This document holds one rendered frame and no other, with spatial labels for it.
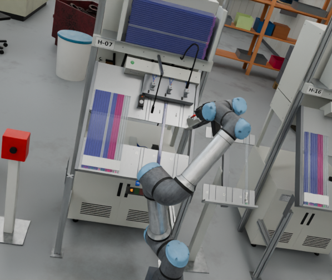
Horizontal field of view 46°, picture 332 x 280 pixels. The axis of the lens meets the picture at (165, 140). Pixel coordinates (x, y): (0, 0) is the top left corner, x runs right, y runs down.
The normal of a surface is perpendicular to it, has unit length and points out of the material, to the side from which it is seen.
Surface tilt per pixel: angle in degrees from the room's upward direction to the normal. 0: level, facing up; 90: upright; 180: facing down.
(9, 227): 90
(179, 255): 7
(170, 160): 44
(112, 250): 0
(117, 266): 0
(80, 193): 90
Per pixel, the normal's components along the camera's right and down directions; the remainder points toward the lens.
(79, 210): 0.07, 0.49
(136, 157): 0.23, -0.27
